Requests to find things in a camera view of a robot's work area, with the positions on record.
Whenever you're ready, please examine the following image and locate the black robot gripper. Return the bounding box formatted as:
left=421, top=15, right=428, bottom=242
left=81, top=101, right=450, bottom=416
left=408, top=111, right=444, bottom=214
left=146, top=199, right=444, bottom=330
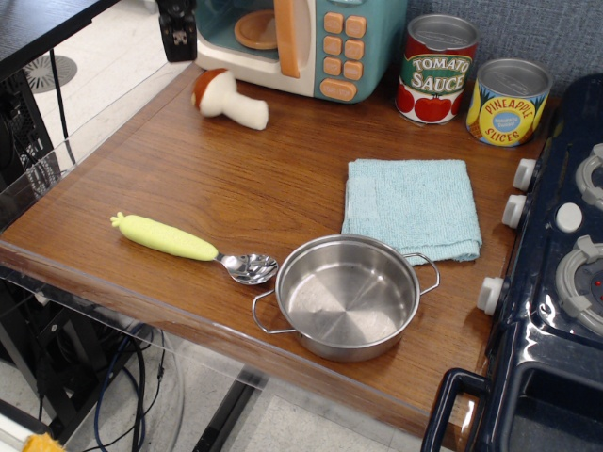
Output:
left=156, top=0, right=197, bottom=62

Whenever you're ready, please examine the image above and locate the plush brown white mushroom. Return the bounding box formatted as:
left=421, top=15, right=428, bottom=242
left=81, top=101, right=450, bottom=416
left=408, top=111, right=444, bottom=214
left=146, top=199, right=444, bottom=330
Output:
left=191, top=68, right=269, bottom=131

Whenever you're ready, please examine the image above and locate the stainless steel pot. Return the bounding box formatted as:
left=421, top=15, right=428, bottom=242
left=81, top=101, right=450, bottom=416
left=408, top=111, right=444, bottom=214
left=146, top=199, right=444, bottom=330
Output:
left=270, top=234, right=434, bottom=363

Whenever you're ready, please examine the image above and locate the toy microwave teal cream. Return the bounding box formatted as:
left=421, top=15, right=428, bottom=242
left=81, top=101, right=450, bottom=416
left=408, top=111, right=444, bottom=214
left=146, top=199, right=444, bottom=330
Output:
left=195, top=1, right=407, bottom=104

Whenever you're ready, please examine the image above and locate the black desk at left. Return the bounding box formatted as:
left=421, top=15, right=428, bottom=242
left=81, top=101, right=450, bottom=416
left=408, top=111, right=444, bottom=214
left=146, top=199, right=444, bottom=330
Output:
left=1, top=1, right=115, bottom=189

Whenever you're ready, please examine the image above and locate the tomato sauce can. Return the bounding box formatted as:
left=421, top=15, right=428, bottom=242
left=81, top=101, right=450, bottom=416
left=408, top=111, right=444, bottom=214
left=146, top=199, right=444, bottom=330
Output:
left=396, top=14, right=480, bottom=124

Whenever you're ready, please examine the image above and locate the light blue folded towel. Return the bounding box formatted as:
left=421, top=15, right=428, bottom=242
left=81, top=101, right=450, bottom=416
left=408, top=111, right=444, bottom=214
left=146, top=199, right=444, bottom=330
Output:
left=341, top=159, right=482, bottom=262

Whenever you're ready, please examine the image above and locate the clear acrylic table guard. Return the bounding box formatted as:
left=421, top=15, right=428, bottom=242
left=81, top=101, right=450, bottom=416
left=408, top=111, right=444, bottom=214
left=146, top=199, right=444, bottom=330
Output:
left=0, top=44, right=269, bottom=392

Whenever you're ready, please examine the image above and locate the pineapple slices can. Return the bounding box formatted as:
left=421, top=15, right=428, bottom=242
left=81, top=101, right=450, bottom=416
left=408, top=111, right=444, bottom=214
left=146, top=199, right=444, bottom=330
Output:
left=465, top=58, right=553, bottom=148

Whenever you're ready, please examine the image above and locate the yellow plush toy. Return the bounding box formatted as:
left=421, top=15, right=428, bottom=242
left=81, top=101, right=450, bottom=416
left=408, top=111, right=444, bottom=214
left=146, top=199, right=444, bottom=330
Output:
left=21, top=433, right=65, bottom=452

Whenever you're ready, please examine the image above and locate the dark blue toy stove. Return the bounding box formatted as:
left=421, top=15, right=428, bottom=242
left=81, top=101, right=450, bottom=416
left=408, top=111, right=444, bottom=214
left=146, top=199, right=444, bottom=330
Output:
left=422, top=74, right=602, bottom=451

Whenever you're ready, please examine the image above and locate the spoon with green handle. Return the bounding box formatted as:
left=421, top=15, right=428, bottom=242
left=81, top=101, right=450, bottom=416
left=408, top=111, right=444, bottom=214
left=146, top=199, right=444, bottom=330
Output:
left=110, top=212, right=279, bottom=285

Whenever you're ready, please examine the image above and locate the blue floor cable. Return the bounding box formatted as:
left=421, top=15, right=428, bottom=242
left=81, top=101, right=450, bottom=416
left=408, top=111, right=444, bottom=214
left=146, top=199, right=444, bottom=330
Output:
left=92, top=334, right=147, bottom=452

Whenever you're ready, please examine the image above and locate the black floor cable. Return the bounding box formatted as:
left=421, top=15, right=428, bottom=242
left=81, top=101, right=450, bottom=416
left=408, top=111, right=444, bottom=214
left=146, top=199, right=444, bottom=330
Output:
left=83, top=329, right=167, bottom=452

